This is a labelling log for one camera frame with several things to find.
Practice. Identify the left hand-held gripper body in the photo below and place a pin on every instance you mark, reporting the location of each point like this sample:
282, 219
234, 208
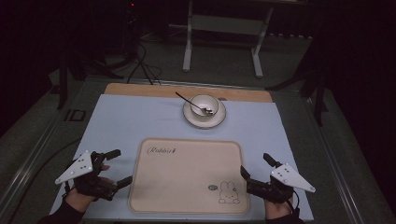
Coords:
77, 168

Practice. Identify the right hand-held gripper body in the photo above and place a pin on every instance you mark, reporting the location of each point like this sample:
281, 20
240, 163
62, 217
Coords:
291, 179

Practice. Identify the person's left hand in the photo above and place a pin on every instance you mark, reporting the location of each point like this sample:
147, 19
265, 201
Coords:
77, 200

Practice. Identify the person's right hand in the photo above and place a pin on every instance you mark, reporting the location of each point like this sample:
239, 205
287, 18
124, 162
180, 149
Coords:
278, 210

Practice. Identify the light blue table mat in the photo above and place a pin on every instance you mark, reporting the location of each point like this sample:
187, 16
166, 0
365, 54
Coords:
124, 124

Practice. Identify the beige rabbit placemat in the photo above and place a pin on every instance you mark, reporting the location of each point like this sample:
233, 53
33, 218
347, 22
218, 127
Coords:
183, 177

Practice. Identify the white saucer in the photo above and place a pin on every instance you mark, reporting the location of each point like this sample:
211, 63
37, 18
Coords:
199, 122

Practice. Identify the white bowl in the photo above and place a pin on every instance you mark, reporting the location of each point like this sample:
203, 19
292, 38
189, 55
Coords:
204, 102

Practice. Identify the black stand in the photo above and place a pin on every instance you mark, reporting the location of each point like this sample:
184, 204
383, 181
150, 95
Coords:
63, 77
317, 90

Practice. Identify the metal spoon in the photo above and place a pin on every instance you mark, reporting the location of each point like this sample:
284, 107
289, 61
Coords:
190, 101

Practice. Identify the metal floor rail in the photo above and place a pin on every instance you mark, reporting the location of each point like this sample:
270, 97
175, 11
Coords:
28, 163
333, 161

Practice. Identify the white metal table frame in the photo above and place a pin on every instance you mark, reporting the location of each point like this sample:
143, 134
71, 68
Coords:
224, 24

